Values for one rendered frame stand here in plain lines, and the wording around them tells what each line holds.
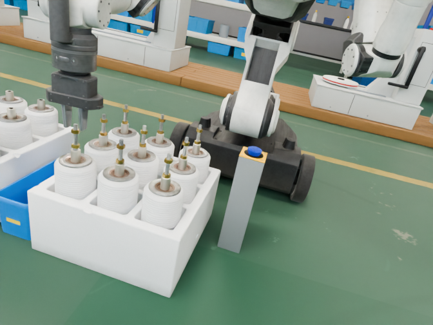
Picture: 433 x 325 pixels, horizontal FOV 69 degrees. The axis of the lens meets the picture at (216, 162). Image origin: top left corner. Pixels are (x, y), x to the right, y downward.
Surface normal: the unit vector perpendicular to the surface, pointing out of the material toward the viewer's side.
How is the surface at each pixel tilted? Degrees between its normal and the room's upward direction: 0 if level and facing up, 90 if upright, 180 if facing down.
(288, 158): 46
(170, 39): 90
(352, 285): 0
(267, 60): 65
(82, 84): 90
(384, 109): 90
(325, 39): 90
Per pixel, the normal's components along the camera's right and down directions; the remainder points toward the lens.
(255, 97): -0.05, -0.25
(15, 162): 0.95, 0.26
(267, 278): 0.18, -0.88
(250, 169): -0.25, 0.38
